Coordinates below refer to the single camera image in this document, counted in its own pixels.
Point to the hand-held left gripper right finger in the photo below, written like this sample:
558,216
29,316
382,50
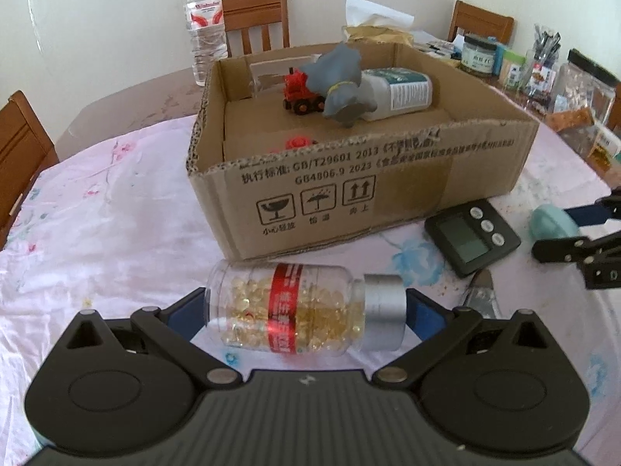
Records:
423,311

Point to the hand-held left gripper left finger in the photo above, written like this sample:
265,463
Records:
187,313

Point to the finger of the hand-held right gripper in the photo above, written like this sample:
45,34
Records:
572,248
589,213

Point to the teal cup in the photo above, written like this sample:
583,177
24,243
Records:
553,221

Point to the capsule bottle silver cap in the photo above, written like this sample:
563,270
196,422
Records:
301,308

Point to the brown cardboard box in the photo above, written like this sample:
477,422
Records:
368,189

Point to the yellow snack packet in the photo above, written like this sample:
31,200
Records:
604,148

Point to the black digital timer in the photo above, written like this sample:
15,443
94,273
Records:
470,238

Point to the orange snack bag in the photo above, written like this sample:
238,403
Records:
572,119

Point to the large clear container black lid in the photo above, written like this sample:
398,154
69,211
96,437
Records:
584,85

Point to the clear pen holder with pens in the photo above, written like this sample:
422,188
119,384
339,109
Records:
543,65

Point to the green lidded jar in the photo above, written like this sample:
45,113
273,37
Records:
513,70

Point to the glass jar black lid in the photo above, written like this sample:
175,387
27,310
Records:
478,54

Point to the small red toy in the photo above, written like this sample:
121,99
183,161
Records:
297,143

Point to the white bottle teal label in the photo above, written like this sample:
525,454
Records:
402,92

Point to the wooden chair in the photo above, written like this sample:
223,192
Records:
478,22
257,22
22,155

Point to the grey toy elephant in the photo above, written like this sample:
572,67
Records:
339,85

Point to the red toy train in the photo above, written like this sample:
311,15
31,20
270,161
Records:
302,92

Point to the clear plastic water bottle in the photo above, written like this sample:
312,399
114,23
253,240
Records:
204,34

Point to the tissue pack with white tissue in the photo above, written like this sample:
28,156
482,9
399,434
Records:
378,19

